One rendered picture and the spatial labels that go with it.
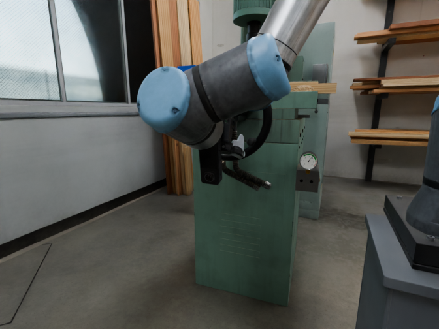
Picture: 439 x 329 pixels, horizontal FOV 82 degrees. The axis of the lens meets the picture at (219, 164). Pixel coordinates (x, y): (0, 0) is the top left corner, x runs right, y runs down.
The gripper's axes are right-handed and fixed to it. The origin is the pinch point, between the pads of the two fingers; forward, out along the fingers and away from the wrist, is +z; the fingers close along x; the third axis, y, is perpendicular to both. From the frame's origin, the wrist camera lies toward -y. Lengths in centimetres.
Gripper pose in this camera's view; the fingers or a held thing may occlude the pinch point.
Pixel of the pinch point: (230, 156)
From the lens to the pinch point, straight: 69.4
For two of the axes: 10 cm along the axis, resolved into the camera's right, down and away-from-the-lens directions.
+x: -9.4, -0.8, 3.4
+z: 3.2, 1.5, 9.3
